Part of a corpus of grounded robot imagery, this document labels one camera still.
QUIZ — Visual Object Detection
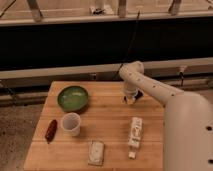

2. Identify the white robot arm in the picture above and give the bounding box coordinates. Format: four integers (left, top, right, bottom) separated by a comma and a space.
119, 61, 213, 171

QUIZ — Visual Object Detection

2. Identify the green bowl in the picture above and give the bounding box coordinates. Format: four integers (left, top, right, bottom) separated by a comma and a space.
57, 86, 89, 112

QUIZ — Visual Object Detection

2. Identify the translucent plastic cup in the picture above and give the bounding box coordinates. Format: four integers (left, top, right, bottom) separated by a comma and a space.
60, 113, 81, 137

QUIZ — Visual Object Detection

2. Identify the white tube bottle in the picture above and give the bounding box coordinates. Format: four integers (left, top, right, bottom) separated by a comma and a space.
128, 117, 143, 159

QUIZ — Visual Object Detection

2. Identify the brown red pepper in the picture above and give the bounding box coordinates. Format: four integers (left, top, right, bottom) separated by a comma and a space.
45, 120, 57, 143

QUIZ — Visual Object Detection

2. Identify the black hanging cable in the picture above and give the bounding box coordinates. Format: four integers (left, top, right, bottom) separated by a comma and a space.
112, 10, 141, 81

